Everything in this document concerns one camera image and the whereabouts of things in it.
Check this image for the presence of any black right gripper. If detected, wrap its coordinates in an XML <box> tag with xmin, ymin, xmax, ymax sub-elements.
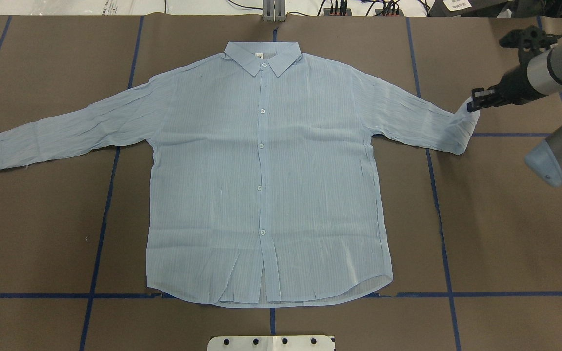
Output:
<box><xmin>466</xmin><ymin>68</ymin><xmax>530</xmax><ymax>113</ymax></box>

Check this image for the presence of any light blue button shirt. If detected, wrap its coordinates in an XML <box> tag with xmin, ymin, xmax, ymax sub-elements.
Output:
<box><xmin>0</xmin><ymin>42</ymin><xmax>480</xmax><ymax>308</ymax></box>

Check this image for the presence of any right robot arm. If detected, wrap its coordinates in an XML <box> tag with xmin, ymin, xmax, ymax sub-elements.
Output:
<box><xmin>467</xmin><ymin>26</ymin><xmax>562</xmax><ymax>187</ymax></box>

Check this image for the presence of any white central pillar base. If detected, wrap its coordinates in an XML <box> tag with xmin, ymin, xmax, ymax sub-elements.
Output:
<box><xmin>207</xmin><ymin>335</ymin><xmax>336</xmax><ymax>351</ymax></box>

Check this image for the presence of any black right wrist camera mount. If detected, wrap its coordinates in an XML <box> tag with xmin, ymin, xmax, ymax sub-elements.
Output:
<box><xmin>498</xmin><ymin>26</ymin><xmax>558</xmax><ymax>51</ymax></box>

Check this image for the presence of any aluminium frame post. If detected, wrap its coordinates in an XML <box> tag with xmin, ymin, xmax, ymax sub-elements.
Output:
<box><xmin>262</xmin><ymin>0</ymin><xmax>287</xmax><ymax>23</ymax></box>

